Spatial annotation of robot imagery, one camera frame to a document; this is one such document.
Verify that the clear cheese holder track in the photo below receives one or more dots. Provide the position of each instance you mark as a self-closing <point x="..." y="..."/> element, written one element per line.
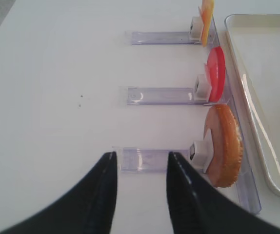
<point x="159" y="38"/>

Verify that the standing orange cheese slice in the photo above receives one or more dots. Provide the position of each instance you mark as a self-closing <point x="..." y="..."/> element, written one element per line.
<point x="206" y="11"/>

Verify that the white tomato pusher block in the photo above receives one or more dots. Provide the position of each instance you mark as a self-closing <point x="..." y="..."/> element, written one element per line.
<point x="202" y="89"/>

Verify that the clear tomato holder track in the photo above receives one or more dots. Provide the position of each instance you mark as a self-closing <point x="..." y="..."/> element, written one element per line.
<point x="159" y="96"/>

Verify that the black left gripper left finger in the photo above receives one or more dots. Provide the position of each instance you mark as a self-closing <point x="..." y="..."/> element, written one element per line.
<point x="87" y="208"/>

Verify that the cream rectangular tray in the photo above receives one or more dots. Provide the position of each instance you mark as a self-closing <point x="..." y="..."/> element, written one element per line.
<point x="254" y="41"/>

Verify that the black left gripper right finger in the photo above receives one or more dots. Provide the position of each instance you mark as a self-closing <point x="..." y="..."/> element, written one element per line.
<point x="195" y="207"/>

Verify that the white bread pusher block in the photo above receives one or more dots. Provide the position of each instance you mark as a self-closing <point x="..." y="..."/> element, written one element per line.
<point x="201" y="154"/>

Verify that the clear left long rail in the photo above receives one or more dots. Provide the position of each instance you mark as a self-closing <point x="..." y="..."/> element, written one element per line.
<point x="244" y="191"/>

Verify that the red tomato slice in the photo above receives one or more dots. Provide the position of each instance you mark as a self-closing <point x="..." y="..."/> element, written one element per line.
<point x="215" y="68"/>

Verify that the bread slice left holder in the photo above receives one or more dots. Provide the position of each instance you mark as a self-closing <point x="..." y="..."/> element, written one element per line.
<point x="224" y="167"/>

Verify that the white cheese pusher block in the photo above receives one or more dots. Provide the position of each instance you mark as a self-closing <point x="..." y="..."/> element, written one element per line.
<point x="196" y="28"/>

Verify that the clear left bread holder track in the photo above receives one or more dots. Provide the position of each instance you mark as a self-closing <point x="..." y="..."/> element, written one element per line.
<point x="140" y="160"/>

